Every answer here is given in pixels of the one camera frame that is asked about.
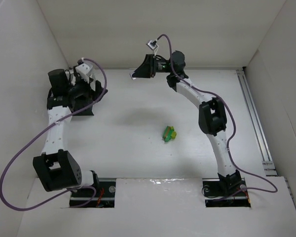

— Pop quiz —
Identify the lime green lego brick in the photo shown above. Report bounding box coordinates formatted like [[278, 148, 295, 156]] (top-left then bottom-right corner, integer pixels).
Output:
[[170, 130, 177, 140]]

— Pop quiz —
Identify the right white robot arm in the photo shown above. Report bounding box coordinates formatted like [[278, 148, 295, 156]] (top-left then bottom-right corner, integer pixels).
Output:
[[131, 51, 241, 196]]

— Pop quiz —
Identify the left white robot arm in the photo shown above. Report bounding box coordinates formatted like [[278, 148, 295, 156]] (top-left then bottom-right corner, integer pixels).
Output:
[[33, 63, 107, 192]]

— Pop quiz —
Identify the black slotted container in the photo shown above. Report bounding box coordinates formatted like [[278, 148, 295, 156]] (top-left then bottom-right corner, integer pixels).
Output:
[[72, 98, 94, 116]]

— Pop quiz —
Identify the green and orange lego stack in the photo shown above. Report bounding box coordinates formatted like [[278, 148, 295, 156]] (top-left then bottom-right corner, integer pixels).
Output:
[[162, 126, 174, 142]]

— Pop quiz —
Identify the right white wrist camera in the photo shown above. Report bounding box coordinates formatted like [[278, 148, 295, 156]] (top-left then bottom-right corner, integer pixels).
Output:
[[146, 40, 159, 51]]

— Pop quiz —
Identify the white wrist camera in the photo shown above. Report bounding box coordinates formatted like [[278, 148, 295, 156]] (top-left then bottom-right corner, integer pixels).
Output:
[[146, 40, 159, 51], [74, 63, 93, 84]]

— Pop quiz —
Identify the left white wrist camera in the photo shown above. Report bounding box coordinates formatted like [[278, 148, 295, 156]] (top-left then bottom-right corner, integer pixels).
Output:
[[74, 63, 93, 84]]

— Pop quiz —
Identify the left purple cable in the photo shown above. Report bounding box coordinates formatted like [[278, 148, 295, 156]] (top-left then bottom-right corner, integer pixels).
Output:
[[0, 58, 108, 212]]

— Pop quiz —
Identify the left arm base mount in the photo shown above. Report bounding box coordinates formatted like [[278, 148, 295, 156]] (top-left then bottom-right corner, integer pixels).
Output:
[[69, 178, 116, 208]]

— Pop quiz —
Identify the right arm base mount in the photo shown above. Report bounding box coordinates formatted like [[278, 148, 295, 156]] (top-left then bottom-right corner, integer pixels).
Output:
[[201, 178, 251, 208]]

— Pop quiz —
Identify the aluminium rail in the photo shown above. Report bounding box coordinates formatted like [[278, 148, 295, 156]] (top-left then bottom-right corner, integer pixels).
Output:
[[236, 68, 278, 177]]

